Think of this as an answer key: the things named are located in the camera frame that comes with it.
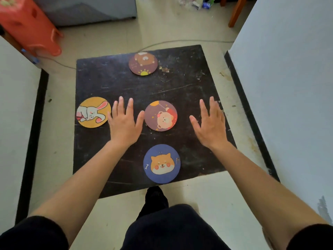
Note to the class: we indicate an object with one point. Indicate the person's left hand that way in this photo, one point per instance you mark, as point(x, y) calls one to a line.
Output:
point(123, 128)

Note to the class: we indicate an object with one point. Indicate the person's right hand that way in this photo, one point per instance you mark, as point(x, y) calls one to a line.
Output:
point(212, 131)

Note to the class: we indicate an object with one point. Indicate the person's left thumb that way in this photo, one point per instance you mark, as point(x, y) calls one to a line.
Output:
point(140, 121)

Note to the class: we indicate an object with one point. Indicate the person's left little finger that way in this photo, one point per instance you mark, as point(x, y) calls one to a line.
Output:
point(109, 117)

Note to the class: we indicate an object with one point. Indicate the person's right thumb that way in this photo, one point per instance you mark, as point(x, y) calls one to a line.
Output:
point(195, 124)

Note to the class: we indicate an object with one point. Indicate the person's right middle finger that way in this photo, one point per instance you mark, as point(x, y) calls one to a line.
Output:
point(213, 106)

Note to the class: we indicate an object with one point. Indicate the person's left middle finger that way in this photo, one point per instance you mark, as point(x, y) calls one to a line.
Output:
point(121, 105)

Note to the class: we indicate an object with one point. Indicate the person's right forearm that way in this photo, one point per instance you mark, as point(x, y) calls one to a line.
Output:
point(260, 187)

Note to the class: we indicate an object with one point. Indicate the person's left forearm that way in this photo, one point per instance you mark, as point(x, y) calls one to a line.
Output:
point(85, 179)

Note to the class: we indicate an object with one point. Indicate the yellow rabbit round coaster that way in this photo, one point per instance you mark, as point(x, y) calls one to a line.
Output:
point(91, 119)

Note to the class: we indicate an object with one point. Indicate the maroon bear and balloon coaster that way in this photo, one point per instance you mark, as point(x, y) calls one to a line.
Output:
point(161, 117)

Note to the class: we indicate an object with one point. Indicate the black square low table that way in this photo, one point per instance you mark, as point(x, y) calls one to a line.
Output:
point(182, 91)

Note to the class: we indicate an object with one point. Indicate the maroon bear and sun coaster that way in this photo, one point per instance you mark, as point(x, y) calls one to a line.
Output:
point(143, 63)

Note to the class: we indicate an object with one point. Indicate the blue dog round coaster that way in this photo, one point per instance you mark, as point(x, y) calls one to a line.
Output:
point(161, 164)

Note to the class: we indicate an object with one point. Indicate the white panel with black edge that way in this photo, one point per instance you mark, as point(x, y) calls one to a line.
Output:
point(291, 88)
point(15, 127)

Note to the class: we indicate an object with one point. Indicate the orange wooden chair leg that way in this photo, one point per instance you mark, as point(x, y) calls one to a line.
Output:
point(237, 11)

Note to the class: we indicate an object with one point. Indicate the pile of litter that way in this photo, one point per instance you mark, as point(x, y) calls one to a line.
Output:
point(197, 3)

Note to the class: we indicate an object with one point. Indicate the person's black trousers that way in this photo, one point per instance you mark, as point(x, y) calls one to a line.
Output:
point(171, 229)

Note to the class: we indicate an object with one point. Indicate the orange plastic stool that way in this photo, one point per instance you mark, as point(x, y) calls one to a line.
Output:
point(28, 25)

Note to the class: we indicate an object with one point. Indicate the person's black left sleeve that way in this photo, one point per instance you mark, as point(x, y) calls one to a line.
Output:
point(31, 234)

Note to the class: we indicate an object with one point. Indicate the person's black sleeve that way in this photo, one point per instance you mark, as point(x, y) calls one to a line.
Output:
point(312, 238)
point(31, 234)

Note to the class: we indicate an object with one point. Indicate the person's black right sleeve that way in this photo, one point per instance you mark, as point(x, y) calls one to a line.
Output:
point(312, 238)

